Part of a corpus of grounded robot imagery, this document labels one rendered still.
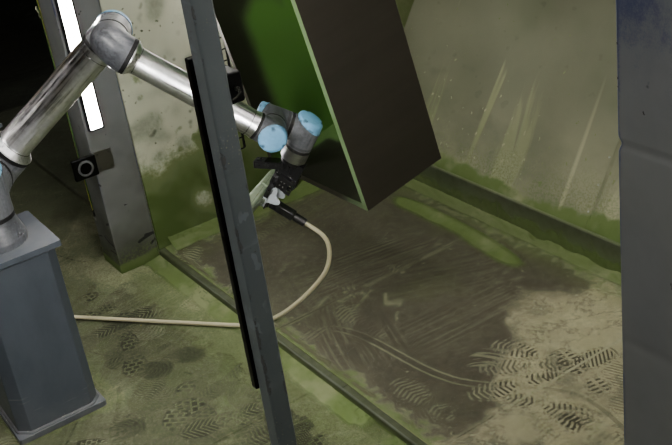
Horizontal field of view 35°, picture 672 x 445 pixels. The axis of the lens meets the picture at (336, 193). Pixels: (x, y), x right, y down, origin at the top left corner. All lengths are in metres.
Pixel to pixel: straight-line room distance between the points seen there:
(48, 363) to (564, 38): 2.27
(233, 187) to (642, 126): 0.92
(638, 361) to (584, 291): 1.89
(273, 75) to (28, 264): 1.18
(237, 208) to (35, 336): 1.39
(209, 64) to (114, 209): 2.27
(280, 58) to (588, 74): 1.16
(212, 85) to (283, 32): 1.80
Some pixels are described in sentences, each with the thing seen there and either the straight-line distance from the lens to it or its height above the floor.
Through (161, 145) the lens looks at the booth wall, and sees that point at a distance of 4.38.
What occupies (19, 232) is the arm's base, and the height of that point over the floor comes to 0.67.
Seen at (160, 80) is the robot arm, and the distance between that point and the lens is 3.22.
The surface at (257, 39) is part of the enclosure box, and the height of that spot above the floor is 0.96.
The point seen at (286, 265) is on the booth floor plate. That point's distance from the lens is 4.20.
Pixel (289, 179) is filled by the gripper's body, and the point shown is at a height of 0.62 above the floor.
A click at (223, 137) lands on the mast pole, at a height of 1.27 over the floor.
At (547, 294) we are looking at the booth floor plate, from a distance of 3.84.
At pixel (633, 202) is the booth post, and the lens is 1.81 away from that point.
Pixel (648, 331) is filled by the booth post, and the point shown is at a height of 1.01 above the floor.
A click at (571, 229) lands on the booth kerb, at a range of 4.02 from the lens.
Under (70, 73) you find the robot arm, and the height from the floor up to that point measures 1.11.
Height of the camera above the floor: 2.09
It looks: 26 degrees down
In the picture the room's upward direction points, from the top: 9 degrees counter-clockwise
